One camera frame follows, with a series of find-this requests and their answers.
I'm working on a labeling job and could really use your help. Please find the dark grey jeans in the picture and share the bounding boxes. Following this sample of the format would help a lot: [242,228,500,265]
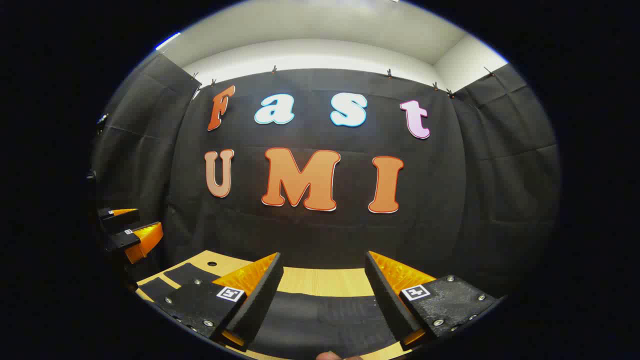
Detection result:
[139,262,401,358]

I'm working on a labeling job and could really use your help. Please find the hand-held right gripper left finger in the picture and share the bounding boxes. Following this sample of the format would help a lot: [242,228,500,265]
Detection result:
[157,251,285,352]

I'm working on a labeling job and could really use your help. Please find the row of small cloth clips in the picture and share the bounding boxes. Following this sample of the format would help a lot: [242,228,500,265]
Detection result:
[190,65,496,98]

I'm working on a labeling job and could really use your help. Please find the ceiling light strip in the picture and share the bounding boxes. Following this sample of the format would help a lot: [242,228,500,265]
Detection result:
[154,32,182,52]

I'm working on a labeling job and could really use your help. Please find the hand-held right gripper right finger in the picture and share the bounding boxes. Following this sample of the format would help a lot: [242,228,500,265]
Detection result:
[363,250,502,352]

